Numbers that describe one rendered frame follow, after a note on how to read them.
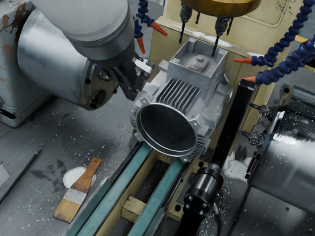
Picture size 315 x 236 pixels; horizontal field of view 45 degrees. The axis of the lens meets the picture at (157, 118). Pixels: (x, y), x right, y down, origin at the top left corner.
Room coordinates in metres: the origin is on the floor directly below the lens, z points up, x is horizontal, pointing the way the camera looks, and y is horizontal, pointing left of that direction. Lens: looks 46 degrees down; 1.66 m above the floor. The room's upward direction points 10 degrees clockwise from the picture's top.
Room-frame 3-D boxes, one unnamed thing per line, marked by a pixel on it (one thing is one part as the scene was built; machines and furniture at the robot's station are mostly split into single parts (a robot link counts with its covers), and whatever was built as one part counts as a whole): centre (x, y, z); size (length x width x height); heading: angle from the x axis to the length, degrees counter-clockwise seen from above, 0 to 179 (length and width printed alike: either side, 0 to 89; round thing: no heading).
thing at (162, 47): (0.83, -0.11, 0.97); 0.30 x 0.11 x 0.34; 71
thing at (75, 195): (0.54, 0.16, 0.80); 0.21 x 0.05 x 0.01; 168
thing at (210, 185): (0.61, -0.21, 0.92); 0.45 x 0.13 x 0.24; 161
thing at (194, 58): (0.72, -0.07, 1.11); 0.12 x 0.11 x 0.07; 160
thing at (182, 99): (0.68, -0.06, 1.02); 0.20 x 0.19 x 0.19; 160
